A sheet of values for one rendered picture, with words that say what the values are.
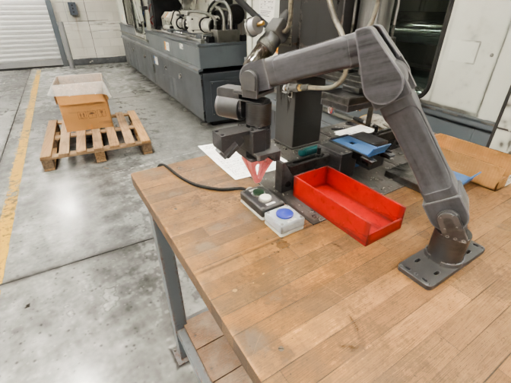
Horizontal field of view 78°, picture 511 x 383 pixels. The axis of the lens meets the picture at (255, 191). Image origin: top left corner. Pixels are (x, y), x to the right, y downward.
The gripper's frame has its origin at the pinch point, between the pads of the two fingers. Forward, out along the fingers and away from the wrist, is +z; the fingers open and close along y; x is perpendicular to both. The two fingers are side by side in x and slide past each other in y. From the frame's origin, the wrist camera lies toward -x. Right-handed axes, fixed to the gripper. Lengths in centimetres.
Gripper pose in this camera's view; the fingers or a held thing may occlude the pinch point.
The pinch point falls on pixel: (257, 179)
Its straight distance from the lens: 78.4
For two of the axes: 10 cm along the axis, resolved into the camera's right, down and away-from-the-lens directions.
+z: -0.1, 8.5, 5.2
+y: 5.4, 4.4, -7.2
